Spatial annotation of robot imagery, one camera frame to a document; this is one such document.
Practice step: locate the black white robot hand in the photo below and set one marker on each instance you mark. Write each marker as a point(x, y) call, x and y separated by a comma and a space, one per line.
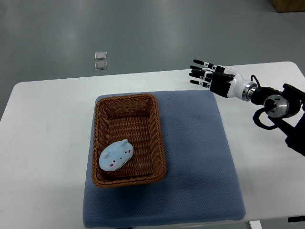
point(225, 82)

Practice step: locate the blue plush toy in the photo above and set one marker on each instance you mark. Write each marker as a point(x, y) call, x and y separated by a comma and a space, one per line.
point(116, 155)

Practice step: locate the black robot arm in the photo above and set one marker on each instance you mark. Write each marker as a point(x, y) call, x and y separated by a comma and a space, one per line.
point(276, 106)

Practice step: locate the brown wicker basket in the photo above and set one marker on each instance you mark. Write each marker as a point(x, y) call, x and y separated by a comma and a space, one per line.
point(133, 122)

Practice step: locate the brown cardboard box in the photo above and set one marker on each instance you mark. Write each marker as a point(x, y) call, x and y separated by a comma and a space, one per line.
point(282, 6)

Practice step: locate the upper clear floor plate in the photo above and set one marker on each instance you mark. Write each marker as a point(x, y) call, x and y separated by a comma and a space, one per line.
point(100, 55)

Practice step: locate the blue fabric mat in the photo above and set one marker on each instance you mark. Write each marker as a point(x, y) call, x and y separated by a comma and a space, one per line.
point(200, 185)

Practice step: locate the white table leg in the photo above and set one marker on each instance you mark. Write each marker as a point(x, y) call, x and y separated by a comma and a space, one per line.
point(255, 224)

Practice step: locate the black table control panel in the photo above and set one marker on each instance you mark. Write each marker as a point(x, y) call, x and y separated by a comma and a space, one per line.
point(296, 219)

